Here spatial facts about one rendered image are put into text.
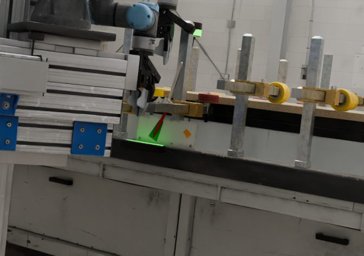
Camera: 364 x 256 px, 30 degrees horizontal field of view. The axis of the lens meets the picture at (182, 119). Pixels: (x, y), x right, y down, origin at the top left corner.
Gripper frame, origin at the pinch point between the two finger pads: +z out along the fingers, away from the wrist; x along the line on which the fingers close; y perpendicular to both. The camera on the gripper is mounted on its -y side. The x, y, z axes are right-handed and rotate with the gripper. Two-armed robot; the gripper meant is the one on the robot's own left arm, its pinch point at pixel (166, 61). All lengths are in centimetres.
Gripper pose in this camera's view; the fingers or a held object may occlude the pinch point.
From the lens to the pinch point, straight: 246.9
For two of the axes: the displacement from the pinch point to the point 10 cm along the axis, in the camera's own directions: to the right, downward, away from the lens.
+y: -9.8, -1.2, 1.6
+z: -1.1, 9.9, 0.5
